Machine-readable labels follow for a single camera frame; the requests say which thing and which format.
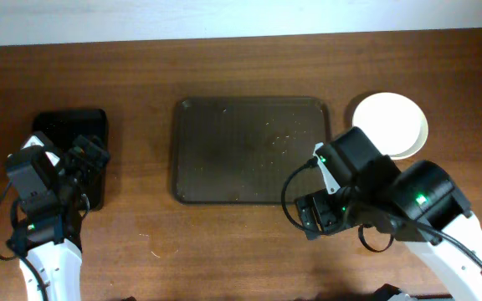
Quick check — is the cream plate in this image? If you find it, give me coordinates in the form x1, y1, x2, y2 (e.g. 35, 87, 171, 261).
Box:
351, 92, 428, 160

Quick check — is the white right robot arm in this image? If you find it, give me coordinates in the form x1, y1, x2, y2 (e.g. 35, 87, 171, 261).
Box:
290, 155, 482, 300

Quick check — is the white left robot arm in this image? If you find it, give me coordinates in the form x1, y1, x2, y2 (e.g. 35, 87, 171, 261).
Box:
5, 131, 110, 300

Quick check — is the black rectangular tray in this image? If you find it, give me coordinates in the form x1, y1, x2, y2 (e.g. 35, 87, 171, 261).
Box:
31, 108, 109, 212

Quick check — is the dark brown serving tray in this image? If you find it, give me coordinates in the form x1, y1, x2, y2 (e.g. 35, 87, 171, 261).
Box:
170, 96, 331, 205

